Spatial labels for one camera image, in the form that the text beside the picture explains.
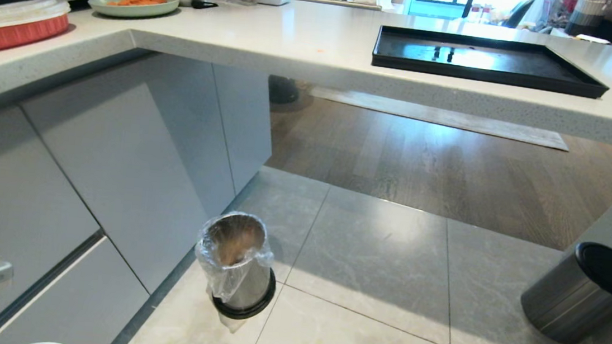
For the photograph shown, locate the red baking dish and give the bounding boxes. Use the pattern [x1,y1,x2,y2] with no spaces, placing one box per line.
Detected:
[0,0,72,68]

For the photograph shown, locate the pale green plate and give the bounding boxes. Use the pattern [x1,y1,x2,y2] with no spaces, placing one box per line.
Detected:
[87,0,181,23]

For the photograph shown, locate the open steel trash bin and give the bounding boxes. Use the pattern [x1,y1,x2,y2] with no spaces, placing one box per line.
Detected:
[192,209,284,323]

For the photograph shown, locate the grey cabinet door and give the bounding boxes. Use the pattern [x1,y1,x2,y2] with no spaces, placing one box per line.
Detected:
[201,62,281,198]
[3,70,246,302]
[0,104,113,344]

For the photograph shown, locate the black rectangular tray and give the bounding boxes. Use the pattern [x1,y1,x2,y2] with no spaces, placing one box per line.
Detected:
[370,25,612,101]

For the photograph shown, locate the steel bin with plastic liner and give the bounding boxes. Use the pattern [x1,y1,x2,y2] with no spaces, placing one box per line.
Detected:
[188,209,279,337]

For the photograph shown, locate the steel bin with black lid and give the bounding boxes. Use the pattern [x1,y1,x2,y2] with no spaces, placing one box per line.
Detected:
[517,236,612,344]

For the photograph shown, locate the grey cabinet drawer front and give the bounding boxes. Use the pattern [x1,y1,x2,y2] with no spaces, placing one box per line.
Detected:
[0,226,156,344]

